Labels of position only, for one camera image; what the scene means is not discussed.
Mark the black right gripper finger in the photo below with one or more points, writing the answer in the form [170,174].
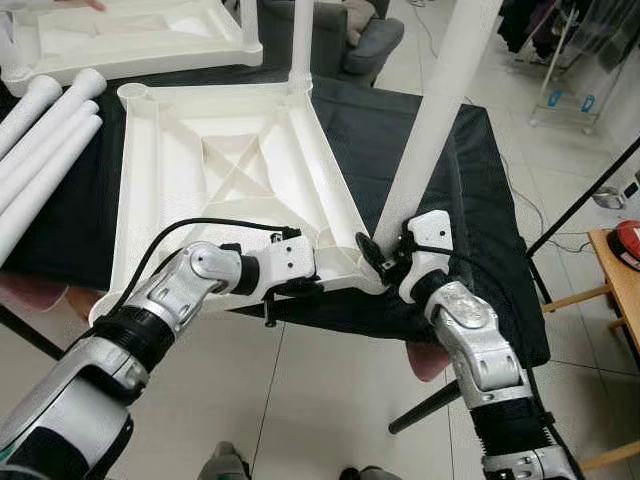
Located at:
[372,252]

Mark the white ribbed plastic table top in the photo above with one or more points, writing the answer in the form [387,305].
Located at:
[130,35]
[170,170]

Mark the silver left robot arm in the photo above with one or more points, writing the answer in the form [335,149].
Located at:
[195,275]

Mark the person's bare hand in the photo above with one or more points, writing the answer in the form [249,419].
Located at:
[82,5]

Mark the black table cloth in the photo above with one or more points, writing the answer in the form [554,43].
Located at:
[360,130]

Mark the black metal table leg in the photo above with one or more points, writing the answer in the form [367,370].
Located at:
[25,335]
[425,408]

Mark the grey left robot foot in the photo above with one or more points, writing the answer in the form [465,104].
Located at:
[225,462]

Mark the grey robot foot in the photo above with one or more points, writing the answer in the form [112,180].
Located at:
[370,473]
[225,462]

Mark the grey right robot foot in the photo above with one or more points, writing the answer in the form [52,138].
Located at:
[370,473]

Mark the black tripod stand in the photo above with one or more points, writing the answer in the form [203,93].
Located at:
[580,200]

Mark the dark grey armchair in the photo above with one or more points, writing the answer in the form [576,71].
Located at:
[370,55]

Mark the wooden side table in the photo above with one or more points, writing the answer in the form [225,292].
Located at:
[620,280]

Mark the small metal bowl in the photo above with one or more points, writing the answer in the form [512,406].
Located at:
[609,197]

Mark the red round device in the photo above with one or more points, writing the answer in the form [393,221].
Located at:
[626,245]

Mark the beige armchair cushion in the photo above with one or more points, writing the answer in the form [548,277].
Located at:
[358,14]

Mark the white grey appliance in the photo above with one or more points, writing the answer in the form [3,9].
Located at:
[633,187]

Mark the pink trouser leg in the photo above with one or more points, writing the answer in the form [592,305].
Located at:
[30,292]

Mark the dark hanging clothes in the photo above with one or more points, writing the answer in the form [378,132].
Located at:
[540,25]

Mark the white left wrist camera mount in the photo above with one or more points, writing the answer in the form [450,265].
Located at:
[288,265]

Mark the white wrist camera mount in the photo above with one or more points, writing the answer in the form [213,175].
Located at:
[288,265]
[432,232]

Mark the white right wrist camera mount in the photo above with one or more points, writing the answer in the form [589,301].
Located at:
[432,232]

